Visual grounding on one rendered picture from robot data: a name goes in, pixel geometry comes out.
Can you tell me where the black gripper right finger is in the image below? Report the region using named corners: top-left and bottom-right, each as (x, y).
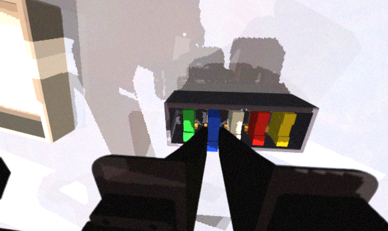
top-left (218, 128), bottom-right (378, 231)

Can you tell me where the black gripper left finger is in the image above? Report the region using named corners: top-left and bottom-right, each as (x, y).
top-left (91, 127), bottom-right (208, 231)

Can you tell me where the beige rectangular tray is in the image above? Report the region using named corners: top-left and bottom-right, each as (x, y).
top-left (0, 0), bottom-right (75, 143)

